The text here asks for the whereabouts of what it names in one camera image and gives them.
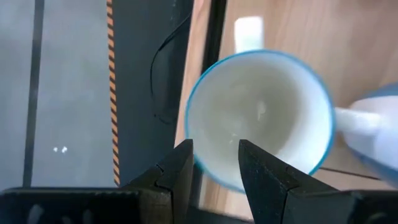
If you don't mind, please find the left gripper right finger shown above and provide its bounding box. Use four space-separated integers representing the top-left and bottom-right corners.
238 139 398 224

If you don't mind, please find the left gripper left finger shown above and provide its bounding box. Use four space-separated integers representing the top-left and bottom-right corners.
0 138 195 224

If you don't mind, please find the grey geometric patterned mug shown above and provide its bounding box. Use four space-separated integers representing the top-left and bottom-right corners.
185 15 336 194

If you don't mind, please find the black hazard striped mat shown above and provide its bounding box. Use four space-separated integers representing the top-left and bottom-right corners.
105 0 195 187

